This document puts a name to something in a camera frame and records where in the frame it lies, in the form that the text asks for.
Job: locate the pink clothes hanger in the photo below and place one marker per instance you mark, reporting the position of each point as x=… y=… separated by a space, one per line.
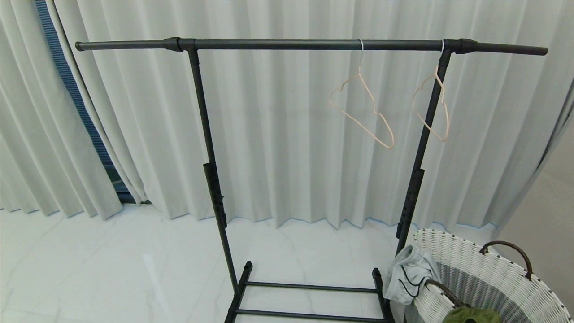
x=377 y=113
x=446 y=123

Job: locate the green printed sleeveless shirt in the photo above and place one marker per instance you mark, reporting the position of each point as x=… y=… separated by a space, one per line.
x=471 y=316

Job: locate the black clothes rack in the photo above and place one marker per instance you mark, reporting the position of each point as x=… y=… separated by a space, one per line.
x=314 y=44

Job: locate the white laundry basket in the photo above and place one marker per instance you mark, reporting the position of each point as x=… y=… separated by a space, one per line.
x=493 y=278

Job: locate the white curtain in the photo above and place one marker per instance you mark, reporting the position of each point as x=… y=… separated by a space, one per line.
x=27 y=134
x=291 y=134

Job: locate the pale grey shorts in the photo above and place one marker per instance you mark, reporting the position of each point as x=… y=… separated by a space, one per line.
x=403 y=278

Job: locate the window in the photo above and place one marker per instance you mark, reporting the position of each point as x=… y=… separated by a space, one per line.
x=67 y=76

